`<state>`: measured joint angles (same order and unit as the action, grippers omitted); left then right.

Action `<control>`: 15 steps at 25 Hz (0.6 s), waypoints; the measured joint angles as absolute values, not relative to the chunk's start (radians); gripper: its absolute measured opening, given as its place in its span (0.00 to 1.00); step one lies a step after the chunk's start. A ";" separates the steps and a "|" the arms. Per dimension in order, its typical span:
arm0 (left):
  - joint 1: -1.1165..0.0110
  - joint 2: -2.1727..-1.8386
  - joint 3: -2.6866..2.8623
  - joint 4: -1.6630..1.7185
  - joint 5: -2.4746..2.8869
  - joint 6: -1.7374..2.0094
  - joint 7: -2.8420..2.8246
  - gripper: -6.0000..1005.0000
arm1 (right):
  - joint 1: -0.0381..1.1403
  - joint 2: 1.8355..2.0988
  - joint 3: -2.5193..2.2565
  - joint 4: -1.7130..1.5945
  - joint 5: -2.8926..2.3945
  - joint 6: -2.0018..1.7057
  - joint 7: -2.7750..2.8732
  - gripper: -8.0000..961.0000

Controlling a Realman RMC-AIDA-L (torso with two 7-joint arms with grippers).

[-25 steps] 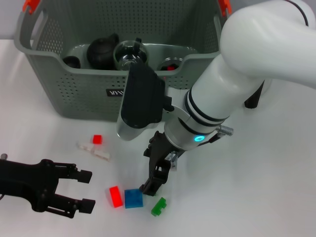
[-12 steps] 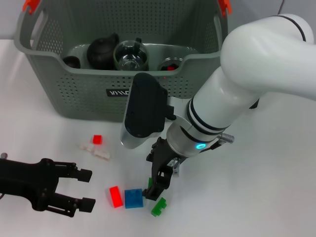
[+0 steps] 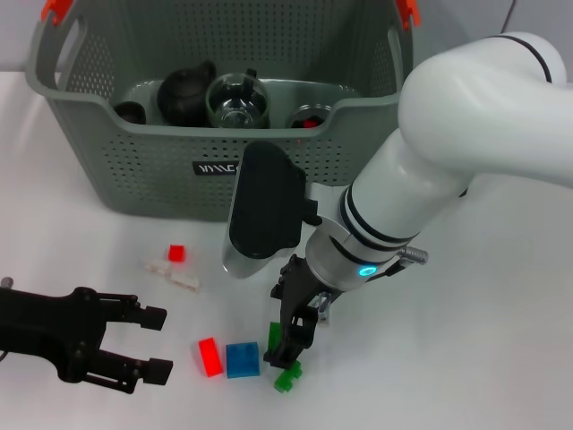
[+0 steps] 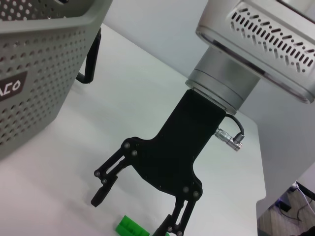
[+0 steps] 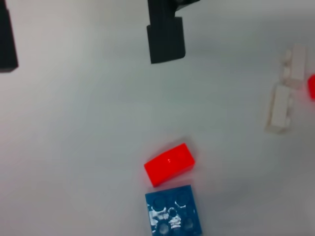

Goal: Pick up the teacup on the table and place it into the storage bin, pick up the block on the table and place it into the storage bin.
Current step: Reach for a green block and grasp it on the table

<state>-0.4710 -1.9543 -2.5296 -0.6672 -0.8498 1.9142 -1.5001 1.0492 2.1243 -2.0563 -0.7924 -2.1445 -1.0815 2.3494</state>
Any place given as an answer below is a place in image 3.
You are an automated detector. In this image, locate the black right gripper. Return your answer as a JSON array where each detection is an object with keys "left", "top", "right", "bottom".
[{"left": 262, "top": 254, "right": 342, "bottom": 371}]

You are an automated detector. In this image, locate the blue square brick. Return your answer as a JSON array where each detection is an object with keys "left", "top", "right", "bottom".
[{"left": 225, "top": 341, "right": 261, "bottom": 380}]

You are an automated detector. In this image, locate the small black clay cup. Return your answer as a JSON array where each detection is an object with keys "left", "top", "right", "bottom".
[{"left": 113, "top": 101, "right": 147, "bottom": 125}]

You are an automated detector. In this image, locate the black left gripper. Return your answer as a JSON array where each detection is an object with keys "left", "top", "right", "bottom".
[{"left": 0, "top": 286, "right": 175, "bottom": 395}]

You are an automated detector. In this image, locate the green rectangular brick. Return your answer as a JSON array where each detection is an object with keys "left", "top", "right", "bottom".
[{"left": 267, "top": 321, "right": 284, "bottom": 356}]

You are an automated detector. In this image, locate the grey perforated storage bin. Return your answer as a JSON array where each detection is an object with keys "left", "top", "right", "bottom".
[{"left": 24, "top": 0, "right": 424, "bottom": 223}]

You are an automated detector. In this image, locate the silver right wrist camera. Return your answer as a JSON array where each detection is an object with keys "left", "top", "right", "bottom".
[{"left": 222, "top": 141, "right": 322, "bottom": 280}]

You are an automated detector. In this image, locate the glass teacup black sleeve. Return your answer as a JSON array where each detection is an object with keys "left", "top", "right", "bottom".
[
  {"left": 286, "top": 103, "right": 333, "bottom": 129},
  {"left": 204, "top": 66, "right": 271, "bottom": 130}
]

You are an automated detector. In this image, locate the bright red rectangular brick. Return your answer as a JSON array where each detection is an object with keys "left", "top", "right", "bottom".
[{"left": 198, "top": 338, "right": 224, "bottom": 378}]

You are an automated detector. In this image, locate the black clay teapot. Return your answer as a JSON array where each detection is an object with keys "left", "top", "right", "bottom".
[{"left": 156, "top": 58, "right": 218, "bottom": 127}]

